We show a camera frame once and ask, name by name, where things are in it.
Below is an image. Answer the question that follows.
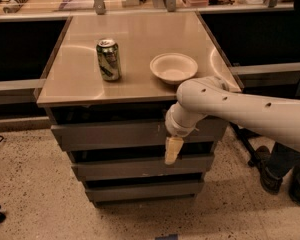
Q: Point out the person leg in jeans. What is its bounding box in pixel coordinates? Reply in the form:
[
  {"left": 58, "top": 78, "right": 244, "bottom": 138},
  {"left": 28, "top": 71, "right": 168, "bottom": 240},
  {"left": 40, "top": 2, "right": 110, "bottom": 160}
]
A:
[{"left": 266, "top": 143, "right": 300, "bottom": 180}]

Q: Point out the white paper bowl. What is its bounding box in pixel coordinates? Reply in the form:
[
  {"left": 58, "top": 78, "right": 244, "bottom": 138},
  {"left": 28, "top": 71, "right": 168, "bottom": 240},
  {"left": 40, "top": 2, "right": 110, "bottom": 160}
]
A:
[{"left": 150, "top": 53, "right": 198, "bottom": 85}]

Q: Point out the grey drawer cabinet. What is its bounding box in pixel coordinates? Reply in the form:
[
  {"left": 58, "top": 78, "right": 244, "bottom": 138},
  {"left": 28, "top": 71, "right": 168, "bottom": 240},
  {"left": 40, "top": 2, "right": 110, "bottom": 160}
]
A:
[{"left": 37, "top": 12, "right": 239, "bottom": 192}]

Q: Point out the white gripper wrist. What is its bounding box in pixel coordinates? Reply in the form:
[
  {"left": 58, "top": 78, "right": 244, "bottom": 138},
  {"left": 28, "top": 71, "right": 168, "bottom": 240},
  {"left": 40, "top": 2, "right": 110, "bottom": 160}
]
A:
[{"left": 165, "top": 103, "right": 205, "bottom": 165}]

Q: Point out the green soda can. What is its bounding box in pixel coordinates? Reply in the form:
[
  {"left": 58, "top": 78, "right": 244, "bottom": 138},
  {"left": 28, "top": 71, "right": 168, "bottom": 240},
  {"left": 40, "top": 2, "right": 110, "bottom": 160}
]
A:
[{"left": 96, "top": 38, "right": 121, "bottom": 81}]

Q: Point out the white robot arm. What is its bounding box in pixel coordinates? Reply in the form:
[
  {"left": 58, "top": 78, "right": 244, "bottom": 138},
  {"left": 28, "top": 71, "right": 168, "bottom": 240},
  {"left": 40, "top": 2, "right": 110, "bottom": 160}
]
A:
[{"left": 165, "top": 76, "right": 300, "bottom": 152}]

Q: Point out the grey bottom drawer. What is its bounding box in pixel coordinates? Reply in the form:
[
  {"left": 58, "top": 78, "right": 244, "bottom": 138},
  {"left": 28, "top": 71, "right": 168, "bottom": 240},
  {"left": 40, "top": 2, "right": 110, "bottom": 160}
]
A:
[{"left": 86, "top": 180, "right": 204, "bottom": 203}]

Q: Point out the black left shoe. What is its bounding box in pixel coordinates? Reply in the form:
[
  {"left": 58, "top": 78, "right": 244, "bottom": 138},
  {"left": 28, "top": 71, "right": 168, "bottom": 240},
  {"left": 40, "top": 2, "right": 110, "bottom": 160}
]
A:
[{"left": 256, "top": 146, "right": 282, "bottom": 195}]

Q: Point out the grey drawer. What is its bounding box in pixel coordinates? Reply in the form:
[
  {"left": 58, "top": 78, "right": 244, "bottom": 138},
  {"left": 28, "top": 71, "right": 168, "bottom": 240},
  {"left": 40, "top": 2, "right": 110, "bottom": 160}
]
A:
[
  {"left": 50, "top": 115, "right": 230, "bottom": 152},
  {"left": 72, "top": 154, "right": 214, "bottom": 181},
  {"left": 86, "top": 180, "right": 204, "bottom": 203}
]

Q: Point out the grey top drawer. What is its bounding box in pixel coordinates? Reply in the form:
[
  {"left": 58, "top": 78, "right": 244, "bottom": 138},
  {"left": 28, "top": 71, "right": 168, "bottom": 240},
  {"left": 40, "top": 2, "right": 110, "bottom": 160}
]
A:
[{"left": 50, "top": 115, "right": 230, "bottom": 152}]

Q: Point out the black chair base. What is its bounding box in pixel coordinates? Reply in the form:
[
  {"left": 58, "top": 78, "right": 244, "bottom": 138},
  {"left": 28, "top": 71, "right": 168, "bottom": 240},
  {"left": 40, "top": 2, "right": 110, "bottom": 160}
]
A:
[{"left": 230, "top": 123, "right": 261, "bottom": 168}]

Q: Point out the grey middle drawer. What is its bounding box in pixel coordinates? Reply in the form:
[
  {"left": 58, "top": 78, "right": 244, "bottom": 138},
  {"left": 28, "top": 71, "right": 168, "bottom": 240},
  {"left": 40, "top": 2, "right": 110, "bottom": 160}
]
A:
[{"left": 72, "top": 154, "right": 214, "bottom": 181}]

